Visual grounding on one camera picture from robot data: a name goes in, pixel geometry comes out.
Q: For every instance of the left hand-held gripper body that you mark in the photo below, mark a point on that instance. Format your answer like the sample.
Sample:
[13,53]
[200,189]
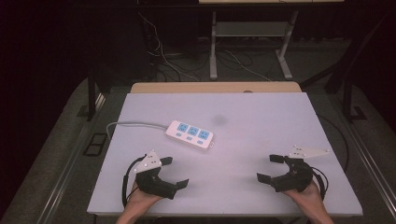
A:
[148,162]

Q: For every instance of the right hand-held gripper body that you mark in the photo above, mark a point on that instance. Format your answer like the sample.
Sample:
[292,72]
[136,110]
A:
[295,179]

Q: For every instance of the white power strip blue sockets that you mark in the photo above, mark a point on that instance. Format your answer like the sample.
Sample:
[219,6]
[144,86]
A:
[190,134]

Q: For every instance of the person's right hand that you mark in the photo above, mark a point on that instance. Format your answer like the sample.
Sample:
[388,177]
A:
[308,197]

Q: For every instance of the person's left hand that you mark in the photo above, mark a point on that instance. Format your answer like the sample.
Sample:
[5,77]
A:
[140,199]

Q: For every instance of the wooden table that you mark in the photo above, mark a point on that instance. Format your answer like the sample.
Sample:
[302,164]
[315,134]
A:
[214,87]

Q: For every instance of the black metal stand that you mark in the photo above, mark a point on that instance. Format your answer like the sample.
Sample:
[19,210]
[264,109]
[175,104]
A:
[91,96]
[348,93]

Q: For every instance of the black rectangular floor frame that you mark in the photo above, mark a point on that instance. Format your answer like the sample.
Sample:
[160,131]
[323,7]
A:
[95,144]

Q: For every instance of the aluminium floor rail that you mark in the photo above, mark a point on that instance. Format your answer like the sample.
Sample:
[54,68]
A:
[372,168]
[67,174]

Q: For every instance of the white metal desk frame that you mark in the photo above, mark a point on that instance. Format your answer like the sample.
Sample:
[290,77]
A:
[249,28]

